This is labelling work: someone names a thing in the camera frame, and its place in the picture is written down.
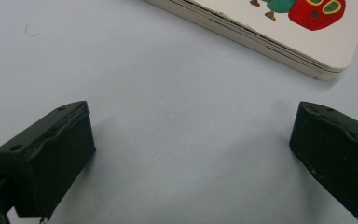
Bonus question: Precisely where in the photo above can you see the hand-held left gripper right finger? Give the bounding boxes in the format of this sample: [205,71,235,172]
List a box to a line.
[288,101,358,223]

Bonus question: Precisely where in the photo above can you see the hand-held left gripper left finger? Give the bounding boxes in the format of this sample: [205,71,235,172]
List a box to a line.
[0,100,97,223]

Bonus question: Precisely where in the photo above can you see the white caterpillar picture book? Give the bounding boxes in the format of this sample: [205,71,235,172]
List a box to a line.
[143,0,358,81]

